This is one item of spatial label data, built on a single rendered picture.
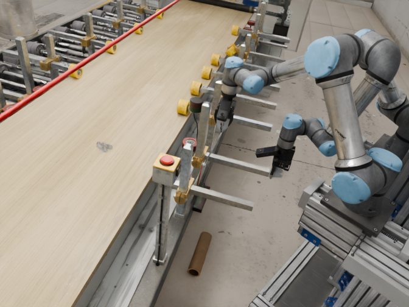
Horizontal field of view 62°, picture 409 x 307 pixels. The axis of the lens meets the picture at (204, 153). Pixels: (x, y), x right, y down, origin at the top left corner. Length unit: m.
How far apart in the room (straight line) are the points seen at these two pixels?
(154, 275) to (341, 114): 0.90
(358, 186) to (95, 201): 0.94
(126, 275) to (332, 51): 1.13
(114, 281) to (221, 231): 1.16
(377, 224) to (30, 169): 1.37
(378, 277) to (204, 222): 1.45
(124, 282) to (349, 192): 0.93
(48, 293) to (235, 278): 1.36
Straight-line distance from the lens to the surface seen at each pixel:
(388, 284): 1.36
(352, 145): 1.16
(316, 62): 1.12
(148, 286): 1.39
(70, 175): 1.52
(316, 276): 2.21
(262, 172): 1.68
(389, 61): 1.42
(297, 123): 1.50
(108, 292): 1.48
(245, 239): 2.49
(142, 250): 1.58
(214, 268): 2.30
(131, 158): 1.58
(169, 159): 1.05
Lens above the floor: 1.90
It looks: 38 degrees down
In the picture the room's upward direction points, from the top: 9 degrees clockwise
